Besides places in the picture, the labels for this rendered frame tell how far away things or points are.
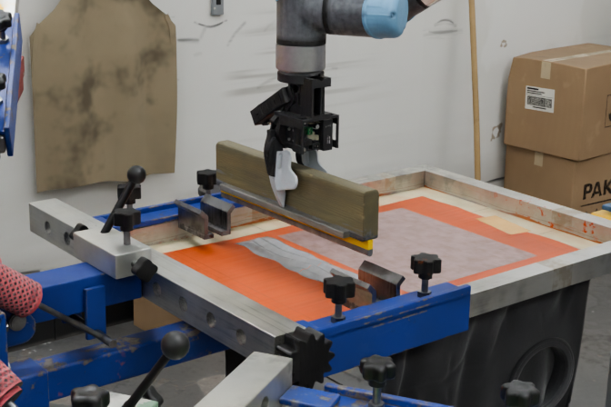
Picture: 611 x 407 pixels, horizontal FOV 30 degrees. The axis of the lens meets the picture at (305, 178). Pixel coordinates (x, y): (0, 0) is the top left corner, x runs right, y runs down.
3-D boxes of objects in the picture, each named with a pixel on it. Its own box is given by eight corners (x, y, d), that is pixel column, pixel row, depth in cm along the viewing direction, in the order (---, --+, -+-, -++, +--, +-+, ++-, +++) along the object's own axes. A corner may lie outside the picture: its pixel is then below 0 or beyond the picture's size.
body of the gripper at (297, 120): (300, 159, 170) (301, 79, 166) (265, 148, 176) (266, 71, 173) (339, 152, 174) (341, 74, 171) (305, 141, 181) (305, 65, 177)
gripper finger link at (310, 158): (322, 209, 177) (315, 153, 174) (299, 201, 181) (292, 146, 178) (337, 203, 179) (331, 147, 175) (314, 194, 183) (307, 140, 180)
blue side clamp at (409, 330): (444, 319, 170) (446, 275, 169) (468, 330, 167) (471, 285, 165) (285, 370, 152) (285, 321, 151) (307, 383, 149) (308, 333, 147)
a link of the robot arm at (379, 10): (416, -19, 170) (347, -23, 174) (395, -12, 160) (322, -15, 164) (415, 34, 172) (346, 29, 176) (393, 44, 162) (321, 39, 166)
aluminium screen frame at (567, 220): (424, 181, 240) (425, 163, 239) (661, 256, 196) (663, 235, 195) (87, 252, 193) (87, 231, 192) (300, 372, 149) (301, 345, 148)
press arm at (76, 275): (121, 285, 167) (121, 253, 166) (142, 298, 163) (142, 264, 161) (10, 312, 157) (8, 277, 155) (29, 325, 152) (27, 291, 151)
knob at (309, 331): (305, 366, 144) (306, 312, 142) (335, 382, 140) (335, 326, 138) (258, 382, 140) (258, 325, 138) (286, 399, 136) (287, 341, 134)
